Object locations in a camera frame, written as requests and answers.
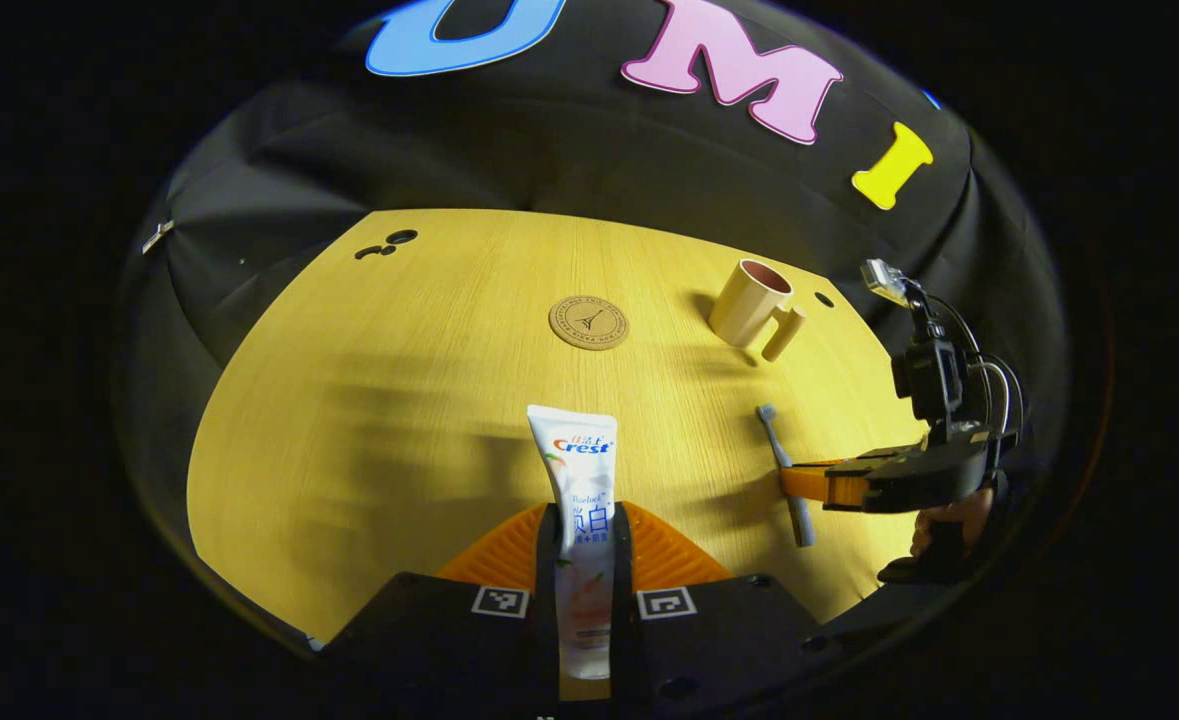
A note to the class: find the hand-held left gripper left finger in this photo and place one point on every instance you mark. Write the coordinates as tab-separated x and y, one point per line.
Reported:
547	580

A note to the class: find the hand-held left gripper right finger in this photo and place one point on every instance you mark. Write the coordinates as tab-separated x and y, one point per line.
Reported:
622	600

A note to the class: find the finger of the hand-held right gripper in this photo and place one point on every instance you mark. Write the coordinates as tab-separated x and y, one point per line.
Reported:
819	482

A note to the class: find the pale toothbrush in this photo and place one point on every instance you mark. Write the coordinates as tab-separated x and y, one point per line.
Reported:
781	460

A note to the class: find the white toothpaste tube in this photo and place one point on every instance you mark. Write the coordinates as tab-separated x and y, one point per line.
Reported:
579	470

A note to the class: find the beige cup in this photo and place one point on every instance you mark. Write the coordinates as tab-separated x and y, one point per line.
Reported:
744	305

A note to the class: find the round cork coaster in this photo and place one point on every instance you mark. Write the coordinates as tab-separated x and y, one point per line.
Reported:
589	322

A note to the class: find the black backdrop cloth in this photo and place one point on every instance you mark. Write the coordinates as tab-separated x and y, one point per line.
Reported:
569	150

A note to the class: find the white cloth clip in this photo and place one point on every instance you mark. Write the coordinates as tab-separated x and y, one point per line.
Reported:
157	236

